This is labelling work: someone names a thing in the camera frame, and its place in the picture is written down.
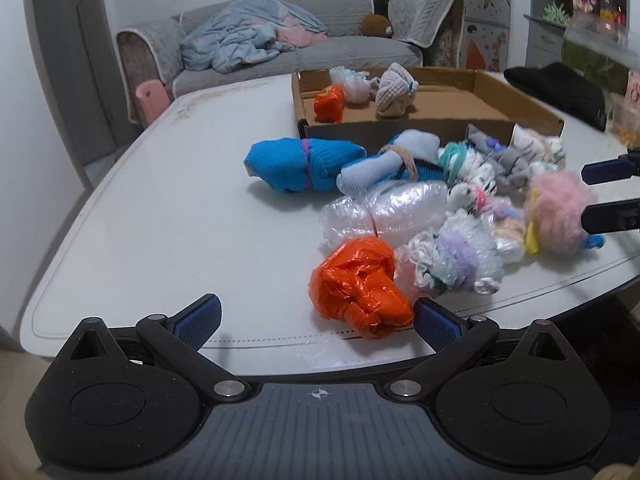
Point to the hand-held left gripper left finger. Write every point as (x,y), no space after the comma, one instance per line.
(197,321)

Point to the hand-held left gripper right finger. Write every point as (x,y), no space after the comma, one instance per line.
(440,327)

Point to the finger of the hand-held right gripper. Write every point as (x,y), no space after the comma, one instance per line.
(605,170)
(602,219)

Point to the pink fluffy bundle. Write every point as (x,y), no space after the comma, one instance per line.
(555,210)

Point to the white striped cloth bundle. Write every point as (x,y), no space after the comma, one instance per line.
(537,147)

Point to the white bundle purple band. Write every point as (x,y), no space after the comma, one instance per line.
(455,255)

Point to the pastel bubble wrap bundle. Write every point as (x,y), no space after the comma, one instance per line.
(507,230)

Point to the clear bubble wrap bundle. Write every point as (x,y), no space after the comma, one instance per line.
(395,207)

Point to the zebra print bundle pink band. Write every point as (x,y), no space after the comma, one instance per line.
(470,195)

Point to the cardboard box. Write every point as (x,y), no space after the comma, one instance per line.
(450,105)

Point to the clear jar yellow contents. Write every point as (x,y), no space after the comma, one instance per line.
(627,122)

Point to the large orange plastic bundle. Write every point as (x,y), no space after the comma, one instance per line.
(360,285)

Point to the grey striped cloth bundle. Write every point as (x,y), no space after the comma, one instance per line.
(510,170)

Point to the black cloth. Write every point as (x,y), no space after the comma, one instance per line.
(555,87)

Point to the clear plastic tank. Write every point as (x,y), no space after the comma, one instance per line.
(595,60)

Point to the grey shelf cabinet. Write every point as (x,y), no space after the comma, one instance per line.
(542,40)

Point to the white bundle teal band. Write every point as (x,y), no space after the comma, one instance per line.
(457,161)

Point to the green plant ornament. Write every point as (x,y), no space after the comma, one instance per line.
(556,11)

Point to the light blue sock bundle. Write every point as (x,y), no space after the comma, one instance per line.
(365,175)

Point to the blue cloth bundle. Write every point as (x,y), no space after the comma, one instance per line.
(285,165)

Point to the floral folding screen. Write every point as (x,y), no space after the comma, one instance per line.
(482,10)

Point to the grey knit cloth bundle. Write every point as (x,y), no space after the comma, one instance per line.
(395,91)

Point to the pink plastic chair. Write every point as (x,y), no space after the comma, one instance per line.
(150,100)

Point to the grey knit sofa cover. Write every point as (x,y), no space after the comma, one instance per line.
(425,10)

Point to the small orange plastic bundle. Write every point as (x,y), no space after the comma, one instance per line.
(329,104)

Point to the white teal yarn bundle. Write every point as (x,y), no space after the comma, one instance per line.
(352,85)

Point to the brown plush toy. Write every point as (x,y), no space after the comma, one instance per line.
(376,25)

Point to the grey sofa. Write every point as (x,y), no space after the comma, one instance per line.
(350,50)

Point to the light blue blanket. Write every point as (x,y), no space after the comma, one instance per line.
(240,35)

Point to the grey door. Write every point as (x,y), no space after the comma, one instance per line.
(65,60)

